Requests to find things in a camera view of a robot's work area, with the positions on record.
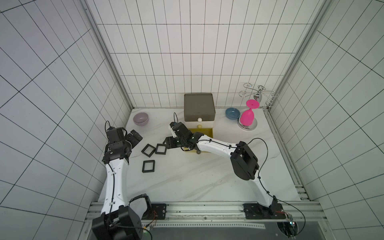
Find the chrome glass rack stand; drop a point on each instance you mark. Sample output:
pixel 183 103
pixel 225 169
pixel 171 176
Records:
pixel 257 94

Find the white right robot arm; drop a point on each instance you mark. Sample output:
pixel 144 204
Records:
pixel 244 162

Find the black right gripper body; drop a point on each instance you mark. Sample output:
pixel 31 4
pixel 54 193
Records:
pixel 173 142

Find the purple ceramic bowl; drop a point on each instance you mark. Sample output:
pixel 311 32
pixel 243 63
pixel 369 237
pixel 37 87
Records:
pixel 141 119

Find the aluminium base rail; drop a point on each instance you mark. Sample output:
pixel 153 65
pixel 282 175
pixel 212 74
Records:
pixel 231 215

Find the blue ceramic bowl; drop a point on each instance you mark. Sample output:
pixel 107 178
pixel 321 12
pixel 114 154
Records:
pixel 232 113

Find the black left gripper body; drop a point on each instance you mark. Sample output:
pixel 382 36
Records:
pixel 132 140

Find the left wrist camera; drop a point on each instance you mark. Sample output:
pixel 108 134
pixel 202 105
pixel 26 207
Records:
pixel 115 135

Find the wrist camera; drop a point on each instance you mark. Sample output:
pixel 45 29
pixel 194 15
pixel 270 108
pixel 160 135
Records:
pixel 179 129
pixel 115 135

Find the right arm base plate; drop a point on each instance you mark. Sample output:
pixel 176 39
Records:
pixel 254 211

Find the pink plastic goblet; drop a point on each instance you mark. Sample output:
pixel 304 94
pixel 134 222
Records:
pixel 247 117

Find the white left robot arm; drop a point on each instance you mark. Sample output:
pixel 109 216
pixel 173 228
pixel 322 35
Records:
pixel 121 216

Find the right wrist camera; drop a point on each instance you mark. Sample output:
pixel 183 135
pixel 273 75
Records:
pixel 179 129

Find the olive three-drawer cabinet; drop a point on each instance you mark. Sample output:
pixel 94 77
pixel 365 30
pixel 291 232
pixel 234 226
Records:
pixel 199 113

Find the black brooch box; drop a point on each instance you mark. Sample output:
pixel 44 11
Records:
pixel 148 166
pixel 161 149
pixel 148 150

